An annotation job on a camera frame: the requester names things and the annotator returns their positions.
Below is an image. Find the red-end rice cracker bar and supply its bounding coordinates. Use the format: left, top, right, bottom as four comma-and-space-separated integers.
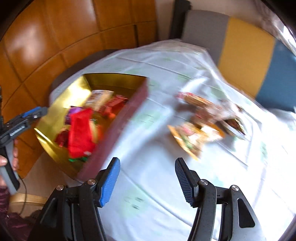
177, 92, 213, 107

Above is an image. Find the grey yellow blue chair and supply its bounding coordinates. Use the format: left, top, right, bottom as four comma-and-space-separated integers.
181, 10, 295, 111

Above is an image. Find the shiny red foil packet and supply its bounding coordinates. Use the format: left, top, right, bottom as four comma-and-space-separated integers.
55, 130, 69, 148

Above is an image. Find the white Ba Zhen packet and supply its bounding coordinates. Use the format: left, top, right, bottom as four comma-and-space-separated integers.
191, 100, 237, 125

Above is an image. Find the maroon gold gift box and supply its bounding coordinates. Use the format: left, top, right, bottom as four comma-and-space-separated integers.
35, 73, 148, 182

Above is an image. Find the black chair back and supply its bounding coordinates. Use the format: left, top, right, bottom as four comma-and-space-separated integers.
169, 0, 192, 39

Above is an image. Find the brown gold foil packet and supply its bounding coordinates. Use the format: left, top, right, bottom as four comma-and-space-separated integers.
220, 101, 246, 140

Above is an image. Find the long red snack packet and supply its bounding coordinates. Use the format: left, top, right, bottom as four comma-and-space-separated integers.
68, 108, 96, 158

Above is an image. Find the purple snack packet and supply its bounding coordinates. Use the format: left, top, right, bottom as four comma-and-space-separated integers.
65, 106, 83, 125

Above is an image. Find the white green-cloud tablecloth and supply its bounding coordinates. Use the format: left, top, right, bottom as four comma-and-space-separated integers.
50, 40, 295, 240

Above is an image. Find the small red floral snack packet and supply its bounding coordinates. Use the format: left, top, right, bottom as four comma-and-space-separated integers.
99, 95, 128, 116

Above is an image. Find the white pastry packet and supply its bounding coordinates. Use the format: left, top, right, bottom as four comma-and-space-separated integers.
83, 90, 113, 111

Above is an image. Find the person's left hand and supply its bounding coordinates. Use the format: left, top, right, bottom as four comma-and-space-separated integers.
1, 138, 20, 194

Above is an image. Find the orange-edged nut packet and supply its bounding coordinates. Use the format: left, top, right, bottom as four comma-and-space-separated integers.
167, 121, 226, 160

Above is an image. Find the Weidan cracker packet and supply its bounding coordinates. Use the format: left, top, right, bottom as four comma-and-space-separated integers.
68, 156, 88, 163

